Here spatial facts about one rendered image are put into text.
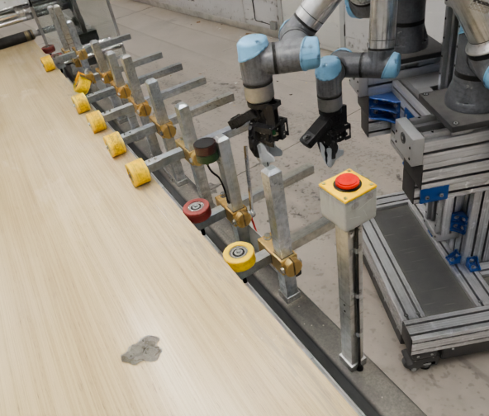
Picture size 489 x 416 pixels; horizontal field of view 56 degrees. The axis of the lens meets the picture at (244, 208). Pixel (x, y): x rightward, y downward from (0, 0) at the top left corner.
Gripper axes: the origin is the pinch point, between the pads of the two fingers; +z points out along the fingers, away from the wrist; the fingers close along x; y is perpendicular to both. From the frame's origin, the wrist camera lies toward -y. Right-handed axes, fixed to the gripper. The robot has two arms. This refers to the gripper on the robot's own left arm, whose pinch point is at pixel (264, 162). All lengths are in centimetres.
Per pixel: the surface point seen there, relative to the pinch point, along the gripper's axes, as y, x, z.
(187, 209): -14.8, -19.8, 8.4
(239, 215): -3.0, -11.2, 12.3
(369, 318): 14, 36, 99
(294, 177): -0.7, 13.5, 13.8
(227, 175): -4.9, -10.5, -0.7
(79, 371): 3, -70, 9
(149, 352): 13, -59, 8
